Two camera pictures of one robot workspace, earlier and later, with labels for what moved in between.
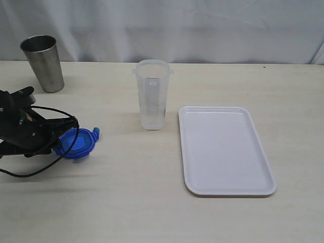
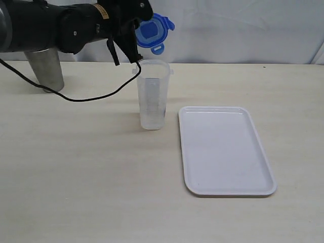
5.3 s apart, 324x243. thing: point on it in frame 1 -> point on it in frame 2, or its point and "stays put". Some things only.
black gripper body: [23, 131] -> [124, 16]
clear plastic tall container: [153, 76] stays put
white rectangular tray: [223, 155] stays put
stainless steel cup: [42, 54] stays put
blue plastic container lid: [75, 147] -> [152, 33]
